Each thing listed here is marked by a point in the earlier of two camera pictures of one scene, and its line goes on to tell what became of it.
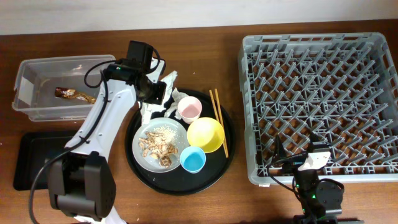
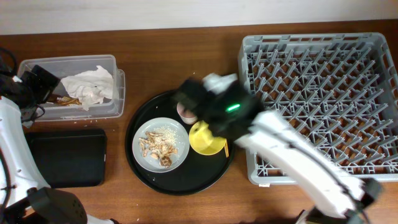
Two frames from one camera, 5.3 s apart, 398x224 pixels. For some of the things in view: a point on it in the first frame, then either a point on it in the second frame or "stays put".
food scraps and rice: (160, 143) stays put
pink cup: (189, 109) stays put
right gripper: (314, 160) to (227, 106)
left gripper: (157, 98) to (45, 88)
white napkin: (173, 96) to (89, 86)
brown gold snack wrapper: (71, 93) to (63, 100)
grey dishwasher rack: (344, 86) stays put
